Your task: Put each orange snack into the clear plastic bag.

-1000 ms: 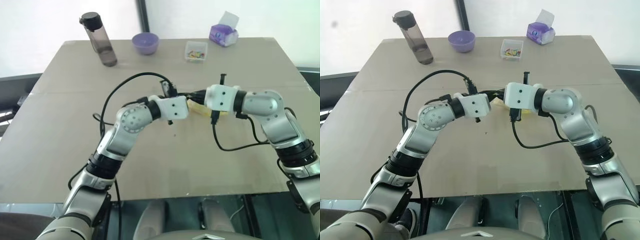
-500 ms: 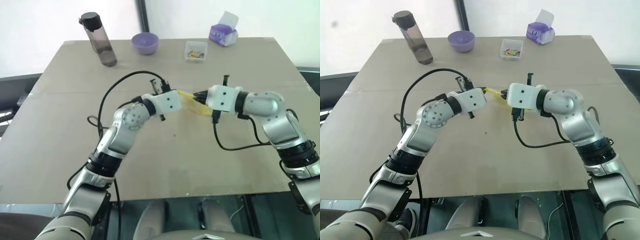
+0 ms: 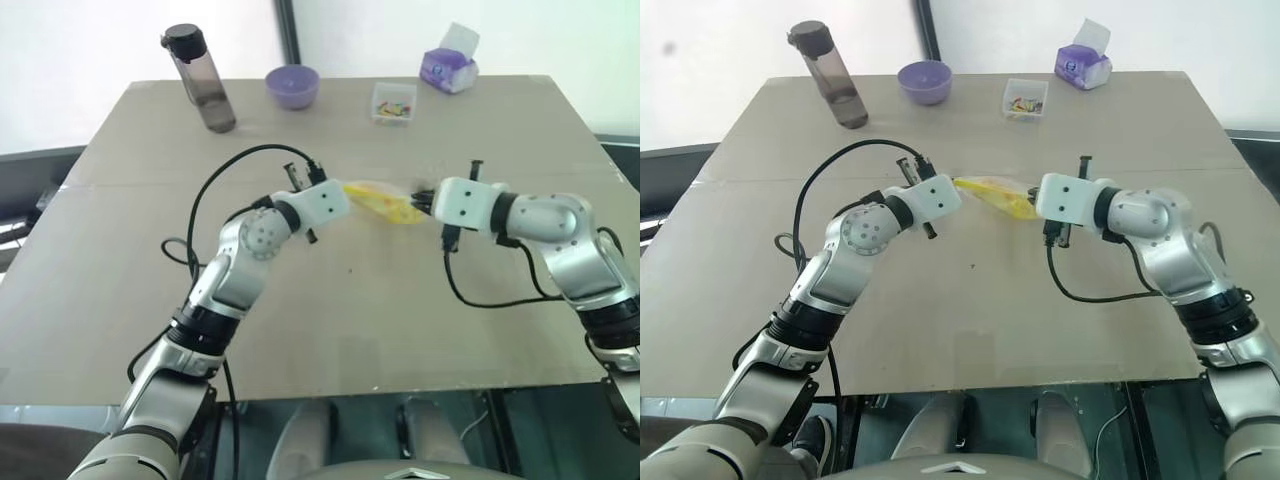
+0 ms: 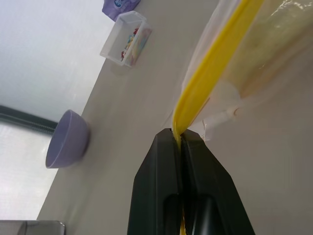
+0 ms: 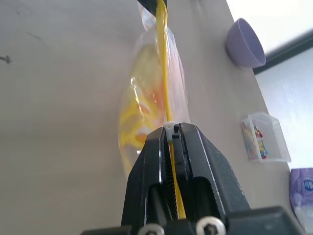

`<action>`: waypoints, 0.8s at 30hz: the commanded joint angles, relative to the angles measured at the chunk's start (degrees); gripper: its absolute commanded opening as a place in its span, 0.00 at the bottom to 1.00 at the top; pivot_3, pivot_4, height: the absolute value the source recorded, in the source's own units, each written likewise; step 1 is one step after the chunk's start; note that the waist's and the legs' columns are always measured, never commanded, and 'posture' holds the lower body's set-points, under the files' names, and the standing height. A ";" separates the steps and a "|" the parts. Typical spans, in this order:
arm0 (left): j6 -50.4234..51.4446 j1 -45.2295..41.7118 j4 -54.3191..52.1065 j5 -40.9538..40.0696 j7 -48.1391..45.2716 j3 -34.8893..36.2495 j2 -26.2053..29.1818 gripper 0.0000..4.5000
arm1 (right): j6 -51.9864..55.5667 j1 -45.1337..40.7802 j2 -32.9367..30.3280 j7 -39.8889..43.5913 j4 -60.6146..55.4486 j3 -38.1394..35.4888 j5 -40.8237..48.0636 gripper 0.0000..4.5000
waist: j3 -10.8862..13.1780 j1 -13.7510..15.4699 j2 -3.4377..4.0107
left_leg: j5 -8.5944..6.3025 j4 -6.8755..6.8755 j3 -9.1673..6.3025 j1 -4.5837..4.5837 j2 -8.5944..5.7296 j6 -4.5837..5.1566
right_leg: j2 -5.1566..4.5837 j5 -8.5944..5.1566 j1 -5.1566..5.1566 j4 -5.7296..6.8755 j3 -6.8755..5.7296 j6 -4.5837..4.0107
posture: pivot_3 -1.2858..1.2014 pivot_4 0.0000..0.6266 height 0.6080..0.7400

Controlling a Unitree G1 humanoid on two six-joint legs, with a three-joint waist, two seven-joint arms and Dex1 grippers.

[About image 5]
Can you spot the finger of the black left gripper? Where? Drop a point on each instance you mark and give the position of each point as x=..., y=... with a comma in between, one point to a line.
x=148, y=3

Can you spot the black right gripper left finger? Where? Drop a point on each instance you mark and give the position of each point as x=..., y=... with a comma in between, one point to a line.
x=144, y=181

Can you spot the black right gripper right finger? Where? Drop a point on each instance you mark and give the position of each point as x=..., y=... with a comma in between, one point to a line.
x=207, y=176

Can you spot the clear yellow zipper bag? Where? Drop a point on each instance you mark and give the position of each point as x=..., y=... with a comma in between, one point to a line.
x=168, y=80

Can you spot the colourful printed card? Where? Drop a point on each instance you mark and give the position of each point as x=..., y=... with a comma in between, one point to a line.
x=256, y=142

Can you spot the clear plastic box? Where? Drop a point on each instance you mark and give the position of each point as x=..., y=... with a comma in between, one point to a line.
x=271, y=139

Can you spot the purple tissue pack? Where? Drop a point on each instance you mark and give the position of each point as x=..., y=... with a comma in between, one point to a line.
x=302, y=191

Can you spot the purple plastic bowl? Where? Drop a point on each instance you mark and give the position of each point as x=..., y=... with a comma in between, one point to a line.
x=244, y=44

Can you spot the black ribbed bar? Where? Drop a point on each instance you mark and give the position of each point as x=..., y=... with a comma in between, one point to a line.
x=283, y=52

